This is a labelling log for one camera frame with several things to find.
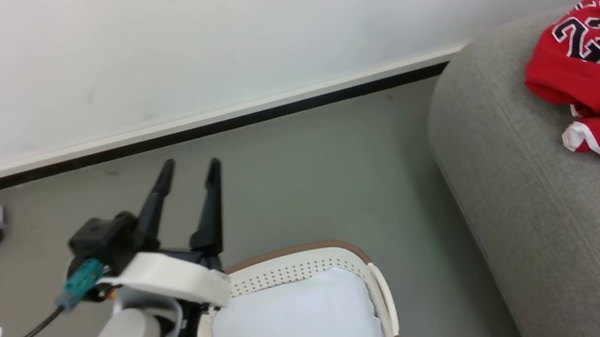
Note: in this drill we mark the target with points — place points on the white laundry basket brown rim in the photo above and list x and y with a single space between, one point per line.
383 305

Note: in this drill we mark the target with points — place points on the white and black baseboard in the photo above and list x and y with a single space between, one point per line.
209 119

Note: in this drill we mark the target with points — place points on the white cloth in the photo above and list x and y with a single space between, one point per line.
300 329

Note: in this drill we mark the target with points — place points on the grey fabric sofa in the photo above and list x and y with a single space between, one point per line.
555 202

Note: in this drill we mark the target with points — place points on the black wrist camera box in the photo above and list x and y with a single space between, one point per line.
106 242

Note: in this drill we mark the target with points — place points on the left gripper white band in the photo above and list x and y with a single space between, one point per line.
173 276

